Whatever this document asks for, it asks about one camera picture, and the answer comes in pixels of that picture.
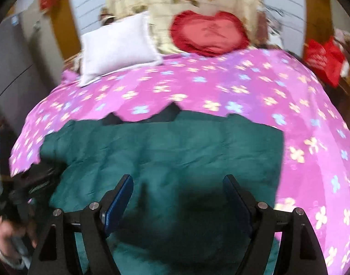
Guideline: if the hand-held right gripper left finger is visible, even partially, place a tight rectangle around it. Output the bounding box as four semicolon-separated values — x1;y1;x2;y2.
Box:
27;174;134;275

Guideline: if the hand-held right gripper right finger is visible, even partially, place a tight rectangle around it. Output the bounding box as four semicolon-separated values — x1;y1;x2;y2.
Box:
223;174;329;275

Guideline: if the green puffer jacket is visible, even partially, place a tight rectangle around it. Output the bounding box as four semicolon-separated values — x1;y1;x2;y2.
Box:
39;103;285;275

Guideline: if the person's left hand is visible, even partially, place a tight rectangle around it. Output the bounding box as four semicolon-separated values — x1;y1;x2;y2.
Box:
0;219;39;267

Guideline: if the pink floral bedsheet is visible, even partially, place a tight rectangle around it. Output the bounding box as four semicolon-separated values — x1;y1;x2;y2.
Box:
9;49;350;275

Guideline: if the grey refrigerator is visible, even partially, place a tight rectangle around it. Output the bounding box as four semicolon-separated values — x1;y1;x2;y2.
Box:
0;11;63;127

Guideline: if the white pillow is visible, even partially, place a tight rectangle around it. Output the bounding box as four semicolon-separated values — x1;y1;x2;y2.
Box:
78;11;164;87

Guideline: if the red shopping bag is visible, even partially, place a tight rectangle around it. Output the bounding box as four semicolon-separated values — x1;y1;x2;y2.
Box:
303;36;346;88

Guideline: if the red heart-shaped cushion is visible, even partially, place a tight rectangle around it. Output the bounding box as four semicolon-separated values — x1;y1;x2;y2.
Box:
170;11;250;57

